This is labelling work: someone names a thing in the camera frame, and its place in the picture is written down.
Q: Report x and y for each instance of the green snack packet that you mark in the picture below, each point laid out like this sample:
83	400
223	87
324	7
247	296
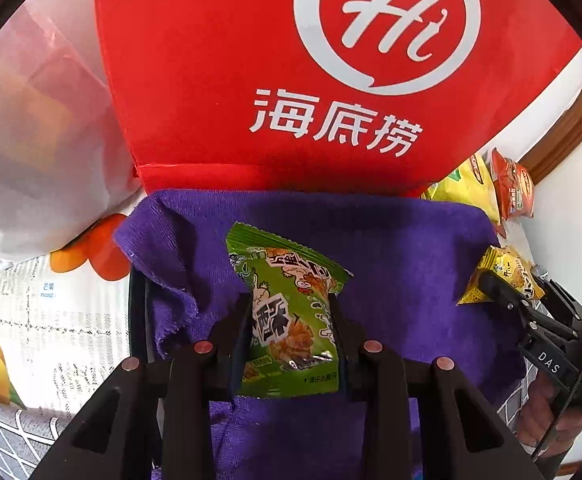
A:
293	350

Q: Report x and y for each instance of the red orange snack bag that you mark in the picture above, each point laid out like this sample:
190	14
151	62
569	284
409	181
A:
514	187

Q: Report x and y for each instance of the white Miniso plastic bag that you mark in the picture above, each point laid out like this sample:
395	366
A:
63	160

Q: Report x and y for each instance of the purple towel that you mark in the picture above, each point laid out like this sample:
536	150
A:
410	261

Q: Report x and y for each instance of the grey grid bed sheet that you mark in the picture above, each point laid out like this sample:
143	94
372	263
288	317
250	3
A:
1	434

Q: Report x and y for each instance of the yellow small snack packet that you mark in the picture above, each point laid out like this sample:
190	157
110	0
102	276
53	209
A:
506	263

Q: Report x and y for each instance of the red Haidilao paper bag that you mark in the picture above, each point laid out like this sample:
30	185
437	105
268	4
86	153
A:
343	96

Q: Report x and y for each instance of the brown wooden door frame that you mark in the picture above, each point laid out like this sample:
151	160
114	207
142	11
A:
555	146

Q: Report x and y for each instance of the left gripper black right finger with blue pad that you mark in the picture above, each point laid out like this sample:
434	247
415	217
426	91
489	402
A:
461	434

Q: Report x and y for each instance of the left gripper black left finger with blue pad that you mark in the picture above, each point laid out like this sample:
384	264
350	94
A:
156	414

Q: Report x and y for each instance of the yellow chips bag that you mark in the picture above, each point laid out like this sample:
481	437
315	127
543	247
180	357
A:
469	184

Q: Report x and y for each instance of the white newspaper print sheet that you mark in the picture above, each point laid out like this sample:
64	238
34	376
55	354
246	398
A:
61	333

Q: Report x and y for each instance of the person's right hand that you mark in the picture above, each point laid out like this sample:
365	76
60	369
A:
536	417

